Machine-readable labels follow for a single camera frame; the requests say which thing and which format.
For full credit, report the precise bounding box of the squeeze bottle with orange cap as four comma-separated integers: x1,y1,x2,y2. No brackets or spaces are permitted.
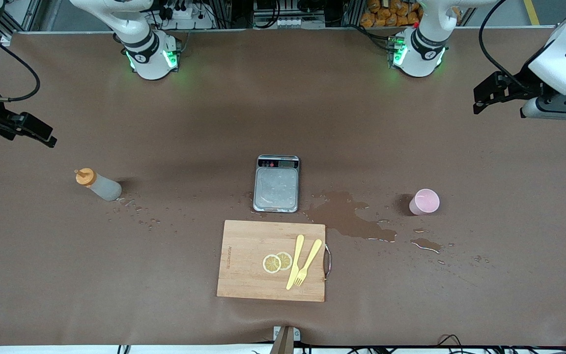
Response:
75,168,122,202

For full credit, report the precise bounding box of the pink plastic cup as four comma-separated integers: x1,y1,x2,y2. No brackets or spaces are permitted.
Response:
409,189,440,216

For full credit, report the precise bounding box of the pile of orange bread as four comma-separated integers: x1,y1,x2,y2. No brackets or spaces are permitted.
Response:
360,0,424,28

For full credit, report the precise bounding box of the white power strip with plugs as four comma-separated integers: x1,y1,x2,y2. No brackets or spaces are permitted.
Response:
158,0,215,29

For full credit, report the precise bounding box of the white socket strip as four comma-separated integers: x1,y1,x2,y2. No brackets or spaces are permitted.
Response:
274,17,326,29

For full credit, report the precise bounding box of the brown table cover mat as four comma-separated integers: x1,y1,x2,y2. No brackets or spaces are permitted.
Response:
0,27,566,347

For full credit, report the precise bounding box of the silver digital kitchen scale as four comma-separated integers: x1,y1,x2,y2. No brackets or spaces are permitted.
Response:
253,155,301,213

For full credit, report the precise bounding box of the yellow plastic fork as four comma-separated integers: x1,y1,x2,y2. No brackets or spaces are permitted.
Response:
294,239,323,287

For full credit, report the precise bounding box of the wooden cutting board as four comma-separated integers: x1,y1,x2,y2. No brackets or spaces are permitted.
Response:
217,220,332,302

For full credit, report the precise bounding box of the yellow plastic knife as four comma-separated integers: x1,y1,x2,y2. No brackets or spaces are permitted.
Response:
286,235,305,291

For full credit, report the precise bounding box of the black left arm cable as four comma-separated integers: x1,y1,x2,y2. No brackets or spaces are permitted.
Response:
478,0,532,91

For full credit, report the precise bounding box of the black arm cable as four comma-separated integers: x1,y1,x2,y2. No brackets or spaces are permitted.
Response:
478,0,532,91
0,27,41,103

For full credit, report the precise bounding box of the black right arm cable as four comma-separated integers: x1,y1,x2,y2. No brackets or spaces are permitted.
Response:
0,27,41,103

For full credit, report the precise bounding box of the black looped floor cable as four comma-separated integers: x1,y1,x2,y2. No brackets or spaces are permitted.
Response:
437,334,465,351

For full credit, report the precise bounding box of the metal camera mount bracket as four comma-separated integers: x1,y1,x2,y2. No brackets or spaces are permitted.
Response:
269,325,302,354

